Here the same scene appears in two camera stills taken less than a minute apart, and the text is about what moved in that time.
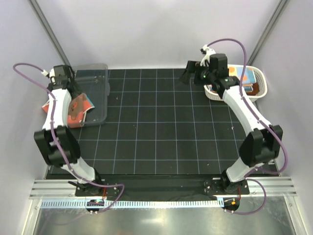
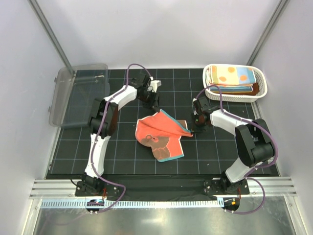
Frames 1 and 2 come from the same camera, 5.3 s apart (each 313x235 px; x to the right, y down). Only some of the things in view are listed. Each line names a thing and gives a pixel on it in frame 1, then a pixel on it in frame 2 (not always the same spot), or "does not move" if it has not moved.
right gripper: [192, 68] -> [197, 130]
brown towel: [256, 89] does not move
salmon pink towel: [77, 110] -> [161, 132]
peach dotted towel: [249, 77] does not move
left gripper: [78, 90] -> [155, 101]
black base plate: [161, 186] does not move
